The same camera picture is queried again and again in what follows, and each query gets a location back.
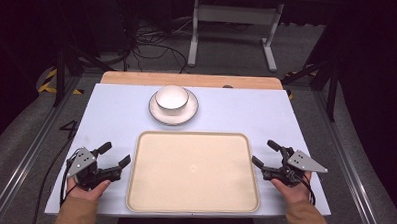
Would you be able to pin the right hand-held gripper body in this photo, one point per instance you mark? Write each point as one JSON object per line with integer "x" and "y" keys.
{"x": 301, "y": 161}

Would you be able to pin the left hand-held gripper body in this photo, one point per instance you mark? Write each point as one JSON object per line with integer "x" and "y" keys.
{"x": 82, "y": 158}

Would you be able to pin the person's right hand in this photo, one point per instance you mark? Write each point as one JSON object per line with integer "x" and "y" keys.
{"x": 293, "y": 192}

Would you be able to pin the person's left hand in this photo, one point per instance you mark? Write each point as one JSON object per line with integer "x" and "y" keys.
{"x": 89, "y": 192}

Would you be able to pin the white table mat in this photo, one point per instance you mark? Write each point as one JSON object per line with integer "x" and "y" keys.
{"x": 230, "y": 109}

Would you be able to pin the white dark-rimmed plate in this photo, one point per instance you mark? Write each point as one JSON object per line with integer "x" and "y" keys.
{"x": 173, "y": 118}

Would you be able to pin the beige plastic tray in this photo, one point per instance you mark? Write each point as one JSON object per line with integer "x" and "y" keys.
{"x": 193, "y": 173}

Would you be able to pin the yellow black floor tape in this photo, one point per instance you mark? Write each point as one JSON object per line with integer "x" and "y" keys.
{"x": 49, "y": 85}
{"x": 299, "y": 74}

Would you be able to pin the black tripod stand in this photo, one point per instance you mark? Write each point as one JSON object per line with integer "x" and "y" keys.
{"x": 332, "y": 90}
{"x": 60, "y": 77}

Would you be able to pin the white bowl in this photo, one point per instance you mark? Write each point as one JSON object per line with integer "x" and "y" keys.
{"x": 172, "y": 97}

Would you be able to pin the wooden table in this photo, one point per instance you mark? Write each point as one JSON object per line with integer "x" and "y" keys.
{"x": 191, "y": 80}

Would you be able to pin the white metal stand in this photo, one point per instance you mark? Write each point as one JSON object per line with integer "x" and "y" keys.
{"x": 236, "y": 15}

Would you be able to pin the aluminium floor rail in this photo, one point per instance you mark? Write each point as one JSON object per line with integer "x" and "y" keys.
{"x": 28, "y": 152}
{"x": 348, "y": 164}

